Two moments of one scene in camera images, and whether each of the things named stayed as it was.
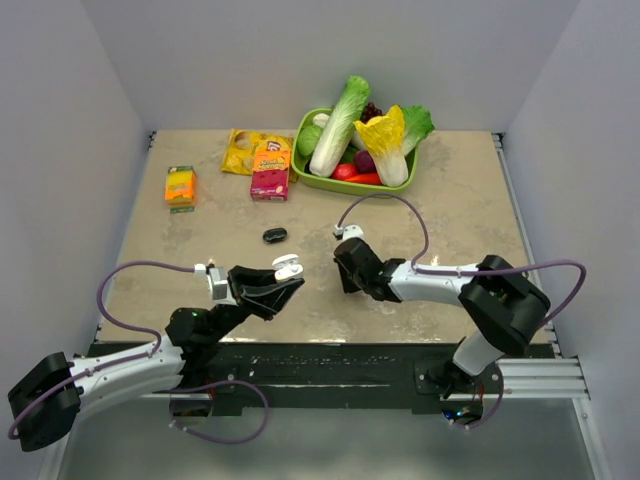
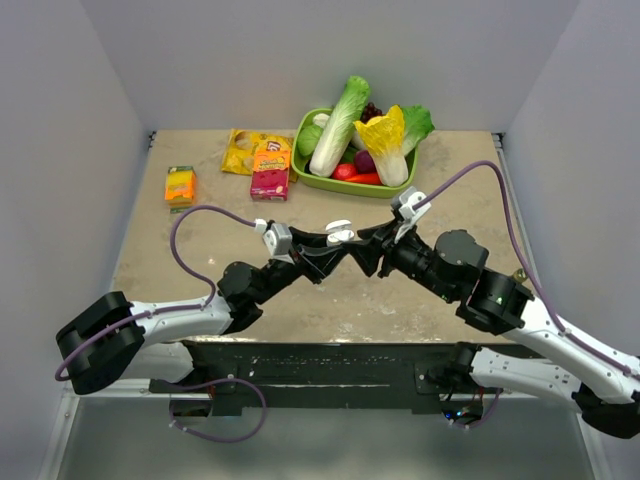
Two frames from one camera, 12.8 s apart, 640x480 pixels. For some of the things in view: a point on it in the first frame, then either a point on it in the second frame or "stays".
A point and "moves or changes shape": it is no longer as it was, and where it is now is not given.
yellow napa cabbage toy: [385, 136] stays
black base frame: [317, 378] stays
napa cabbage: [320, 119] stays
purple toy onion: [364, 163] stays
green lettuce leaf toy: [417, 125] stays
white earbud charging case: [287, 267] moves or changes shape
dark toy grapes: [369, 111] stays
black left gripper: [263, 293] to [314, 259]
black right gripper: [349, 287] to [379, 241]
